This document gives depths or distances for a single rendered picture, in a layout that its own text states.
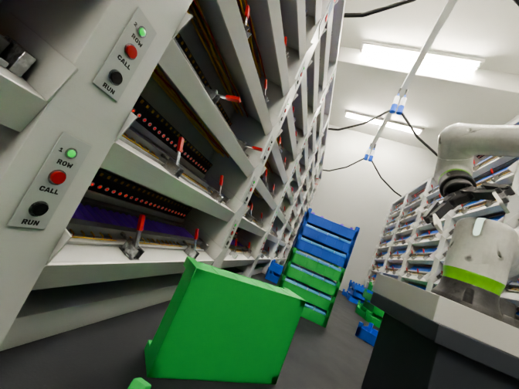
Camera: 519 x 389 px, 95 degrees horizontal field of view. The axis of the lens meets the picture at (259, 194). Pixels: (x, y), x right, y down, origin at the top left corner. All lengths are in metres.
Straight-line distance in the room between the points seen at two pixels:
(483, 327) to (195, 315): 0.61
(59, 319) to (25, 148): 0.33
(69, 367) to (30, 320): 0.10
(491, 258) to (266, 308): 0.58
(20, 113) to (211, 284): 0.37
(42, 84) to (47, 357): 0.40
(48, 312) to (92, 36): 0.43
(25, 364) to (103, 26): 0.48
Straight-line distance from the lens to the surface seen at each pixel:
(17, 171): 0.37
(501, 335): 0.78
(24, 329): 0.56
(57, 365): 0.55
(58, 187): 0.40
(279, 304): 0.60
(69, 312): 0.59
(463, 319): 0.73
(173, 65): 0.50
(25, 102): 0.36
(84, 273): 0.50
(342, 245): 1.42
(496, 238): 0.86
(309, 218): 1.39
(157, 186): 0.53
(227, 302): 0.53
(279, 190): 1.65
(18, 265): 0.43
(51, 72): 0.39
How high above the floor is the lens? 0.30
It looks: 9 degrees up
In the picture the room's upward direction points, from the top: 23 degrees clockwise
